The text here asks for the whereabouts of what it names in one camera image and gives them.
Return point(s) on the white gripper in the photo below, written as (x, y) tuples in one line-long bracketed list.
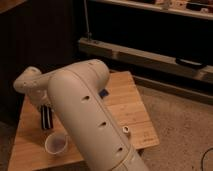
[(38, 98)]

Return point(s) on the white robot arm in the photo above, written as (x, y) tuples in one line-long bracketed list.
[(73, 92)]

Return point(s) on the wooden table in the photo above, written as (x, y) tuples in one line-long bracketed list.
[(123, 101)]

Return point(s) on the blue sponge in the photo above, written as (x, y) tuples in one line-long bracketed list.
[(103, 93)]

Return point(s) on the white plastic bottle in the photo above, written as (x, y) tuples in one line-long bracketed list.
[(126, 131)]

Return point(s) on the metal pole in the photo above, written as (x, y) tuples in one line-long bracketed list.
[(88, 33)]

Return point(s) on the long grey case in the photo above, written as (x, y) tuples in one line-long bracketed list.
[(144, 59)]

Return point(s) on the black case handle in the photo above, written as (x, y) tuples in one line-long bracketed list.
[(190, 64)]

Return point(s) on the wall shelf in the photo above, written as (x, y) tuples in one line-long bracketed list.
[(156, 8)]

